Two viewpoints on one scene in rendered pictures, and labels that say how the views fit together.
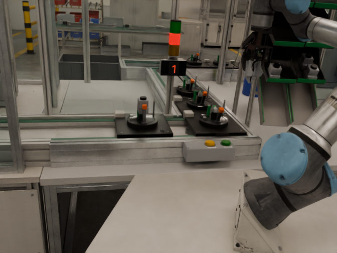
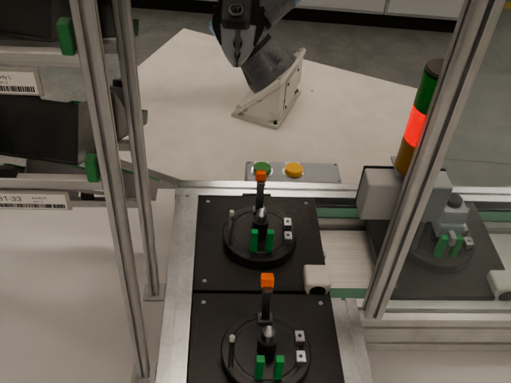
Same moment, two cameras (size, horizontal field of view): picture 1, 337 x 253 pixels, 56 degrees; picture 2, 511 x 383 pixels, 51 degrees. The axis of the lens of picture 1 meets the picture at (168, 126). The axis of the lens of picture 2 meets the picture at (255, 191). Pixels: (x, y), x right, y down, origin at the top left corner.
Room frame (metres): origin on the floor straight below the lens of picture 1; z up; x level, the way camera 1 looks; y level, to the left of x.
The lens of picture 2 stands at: (2.09, -0.13, 1.73)
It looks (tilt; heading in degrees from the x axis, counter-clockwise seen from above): 43 degrees down; 188
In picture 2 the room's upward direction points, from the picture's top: 5 degrees clockwise
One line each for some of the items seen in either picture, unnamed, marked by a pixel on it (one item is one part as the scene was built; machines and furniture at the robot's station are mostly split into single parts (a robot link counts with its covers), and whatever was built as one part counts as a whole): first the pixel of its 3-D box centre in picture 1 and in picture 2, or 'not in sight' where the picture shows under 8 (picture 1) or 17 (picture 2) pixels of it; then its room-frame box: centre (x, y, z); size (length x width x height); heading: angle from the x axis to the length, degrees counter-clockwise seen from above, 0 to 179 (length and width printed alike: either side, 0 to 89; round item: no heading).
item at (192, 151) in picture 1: (208, 150); (292, 181); (1.19, -0.18, 0.93); 0.21 x 0.07 x 0.06; 103
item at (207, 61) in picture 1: (221, 59); not in sight; (2.84, -0.42, 1.01); 0.24 x 0.24 x 0.13; 13
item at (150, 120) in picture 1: (142, 121); not in sight; (1.34, 0.12, 0.98); 0.14 x 0.14 x 0.02
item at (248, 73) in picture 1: (249, 72); (245, 39); (1.21, -0.29, 1.27); 0.06 x 0.03 x 0.09; 13
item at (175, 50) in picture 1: (173, 49); (417, 153); (1.49, 0.00, 1.28); 0.05 x 0.05 x 0.05
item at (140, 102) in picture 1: (142, 103); not in sight; (1.35, 0.12, 1.06); 0.08 x 0.04 x 0.07; 13
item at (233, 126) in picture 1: (214, 114); (260, 224); (1.41, -0.21, 1.01); 0.24 x 0.24 x 0.13; 13
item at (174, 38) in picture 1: (174, 38); (427, 123); (1.49, 0.00, 1.33); 0.05 x 0.05 x 0.05
